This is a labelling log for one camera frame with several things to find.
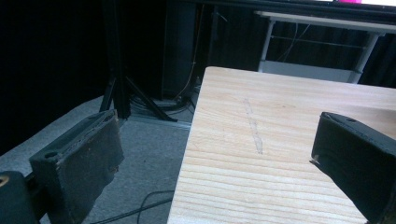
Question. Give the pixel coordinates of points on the white metal desk frame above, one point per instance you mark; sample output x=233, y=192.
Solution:
x=314, y=62

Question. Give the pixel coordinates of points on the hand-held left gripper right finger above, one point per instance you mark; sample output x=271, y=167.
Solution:
x=358, y=155

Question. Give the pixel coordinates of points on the black tripod stand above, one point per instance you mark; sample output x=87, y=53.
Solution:
x=120, y=77

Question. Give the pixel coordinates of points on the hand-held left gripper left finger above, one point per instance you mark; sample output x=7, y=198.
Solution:
x=77, y=168

